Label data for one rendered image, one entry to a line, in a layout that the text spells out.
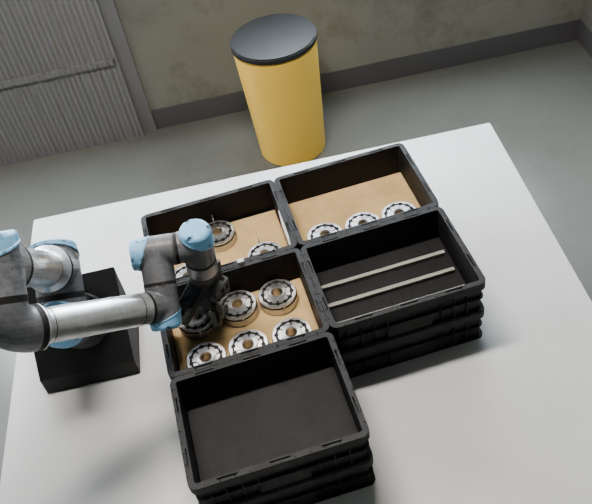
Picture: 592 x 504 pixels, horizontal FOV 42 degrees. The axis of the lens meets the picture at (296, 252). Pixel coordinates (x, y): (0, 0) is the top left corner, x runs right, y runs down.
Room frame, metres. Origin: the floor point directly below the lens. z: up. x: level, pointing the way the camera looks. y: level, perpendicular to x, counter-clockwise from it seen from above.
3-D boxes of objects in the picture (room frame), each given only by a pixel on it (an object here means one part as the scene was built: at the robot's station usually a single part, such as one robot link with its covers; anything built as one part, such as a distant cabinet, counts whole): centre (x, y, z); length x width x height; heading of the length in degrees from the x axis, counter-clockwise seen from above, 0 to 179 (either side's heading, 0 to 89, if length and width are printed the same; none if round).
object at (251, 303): (1.36, 0.18, 0.86); 0.10 x 0.10 x 0.01
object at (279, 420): (0.99, 0.14, 0.87); 0.40 x 0.30 x 0.11; 96
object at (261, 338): (1.22, 0.16, 0.86); 0.10 x 0.10 x 0.01
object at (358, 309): (1.33, -0.23, 0.87); 0.40 x 0.30 x 0.11; 96
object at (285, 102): (3.09, -0.10, 0.31); 0.39 x 0.39 x 0.62
